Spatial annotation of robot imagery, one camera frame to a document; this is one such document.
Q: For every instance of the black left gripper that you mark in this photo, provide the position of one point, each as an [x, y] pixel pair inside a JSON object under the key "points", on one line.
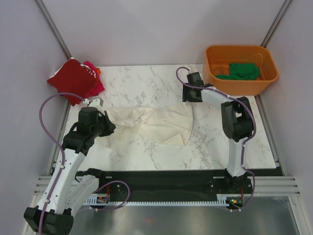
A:
{"points": [[110, 127]]}

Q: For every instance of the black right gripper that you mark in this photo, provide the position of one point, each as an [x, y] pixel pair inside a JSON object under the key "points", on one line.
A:
{"points": [[185, 96]]}

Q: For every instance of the cream white t shirt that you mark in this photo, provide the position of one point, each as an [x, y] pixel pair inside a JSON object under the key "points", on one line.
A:
{"points": [[168, 125]]}

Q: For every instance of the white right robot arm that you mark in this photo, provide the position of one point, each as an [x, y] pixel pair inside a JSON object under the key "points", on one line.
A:
{"points": [[238, 125]]}

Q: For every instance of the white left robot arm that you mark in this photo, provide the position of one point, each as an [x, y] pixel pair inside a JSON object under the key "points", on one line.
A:
{"points": [[55, 211]]}

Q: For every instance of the pink folded t shirt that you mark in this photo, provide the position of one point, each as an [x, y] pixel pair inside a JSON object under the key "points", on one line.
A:
{"points": [[98, 86]]}

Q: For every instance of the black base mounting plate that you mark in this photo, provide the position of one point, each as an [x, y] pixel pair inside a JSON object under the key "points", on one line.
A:
{"points": [[177, 185]]}

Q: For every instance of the dark red folded t shirt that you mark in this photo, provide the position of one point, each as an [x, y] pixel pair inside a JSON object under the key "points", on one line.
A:
{"points": [[73, 78]]}

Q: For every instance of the green t shirt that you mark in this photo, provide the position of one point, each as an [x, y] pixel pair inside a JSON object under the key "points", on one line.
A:
{"points": [[245, 71]]}

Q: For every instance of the orange plastic basket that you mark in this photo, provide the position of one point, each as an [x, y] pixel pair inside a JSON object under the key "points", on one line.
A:
{"points": [[217, 62]]}

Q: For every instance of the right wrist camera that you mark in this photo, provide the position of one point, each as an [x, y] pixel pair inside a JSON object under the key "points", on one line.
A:
{"points": [[194, 79]]}

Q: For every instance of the white slotted cable duct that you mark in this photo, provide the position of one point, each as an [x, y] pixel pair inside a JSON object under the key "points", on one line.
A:
{"points": [[220, 201]]}

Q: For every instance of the right corner aluminium post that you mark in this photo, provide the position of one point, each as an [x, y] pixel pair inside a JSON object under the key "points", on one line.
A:
{"points": [[277, 20]]}

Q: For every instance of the corner aluminium post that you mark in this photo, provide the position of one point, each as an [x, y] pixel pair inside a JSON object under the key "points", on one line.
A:
{"points": [[52, 27], [277, 20]]}

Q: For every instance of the aluminium frame rail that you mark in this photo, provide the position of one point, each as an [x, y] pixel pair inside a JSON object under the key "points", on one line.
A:
{"points": [[265, 186]]}

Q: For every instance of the left corner aluminium post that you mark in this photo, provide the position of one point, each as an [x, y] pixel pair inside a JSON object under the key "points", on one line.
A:
{"points": [[52, 27]]}

